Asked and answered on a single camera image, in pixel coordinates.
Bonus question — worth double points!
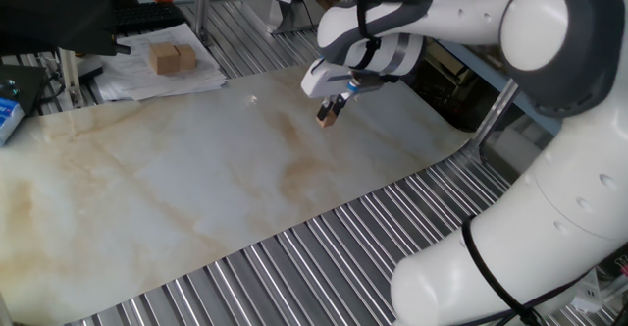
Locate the black electronics rack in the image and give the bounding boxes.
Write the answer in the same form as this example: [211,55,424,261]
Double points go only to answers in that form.
[409,40,506,132]

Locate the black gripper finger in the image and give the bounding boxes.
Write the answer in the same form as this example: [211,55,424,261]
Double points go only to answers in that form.
[332,92,353,120]
[316,97,335,123]

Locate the black keyboard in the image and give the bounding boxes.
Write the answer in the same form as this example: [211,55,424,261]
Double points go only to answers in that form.
[113,1,188,36]

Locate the short aluminium profile post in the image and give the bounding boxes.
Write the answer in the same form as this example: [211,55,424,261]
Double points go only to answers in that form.
[57,47,83,110]

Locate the marble pattern table mat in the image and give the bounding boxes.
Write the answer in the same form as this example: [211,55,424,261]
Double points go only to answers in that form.
[0,63,475,326]

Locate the white power strip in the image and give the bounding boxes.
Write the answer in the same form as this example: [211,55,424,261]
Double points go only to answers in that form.
[571,269,602,315]

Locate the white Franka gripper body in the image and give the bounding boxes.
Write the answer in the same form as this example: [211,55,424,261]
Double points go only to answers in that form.
[300,58,401,99]

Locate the medium wooden block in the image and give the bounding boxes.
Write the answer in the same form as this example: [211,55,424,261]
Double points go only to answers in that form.
[175,43,198,72]

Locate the large wooden block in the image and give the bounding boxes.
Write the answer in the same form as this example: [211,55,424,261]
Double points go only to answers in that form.
[148,41,182,77]

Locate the black monitor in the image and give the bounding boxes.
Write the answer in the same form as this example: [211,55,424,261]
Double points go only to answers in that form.
[0,0,132,58]

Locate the blue white tissue pack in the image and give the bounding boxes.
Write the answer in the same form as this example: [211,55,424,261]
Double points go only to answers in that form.
[0,97,26,147]

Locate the small wooden cube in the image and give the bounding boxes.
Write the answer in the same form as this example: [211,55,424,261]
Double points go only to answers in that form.
[316,109,339,130]

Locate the black cable strapped along arm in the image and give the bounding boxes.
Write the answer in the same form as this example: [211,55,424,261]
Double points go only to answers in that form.
[355,0,590,326]

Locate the grey wrist camera blue caps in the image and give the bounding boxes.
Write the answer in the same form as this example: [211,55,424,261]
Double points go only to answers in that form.
[346,69,387,94]

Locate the stack of white papers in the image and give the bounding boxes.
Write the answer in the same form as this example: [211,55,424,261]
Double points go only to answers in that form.
[92,23,228,103]

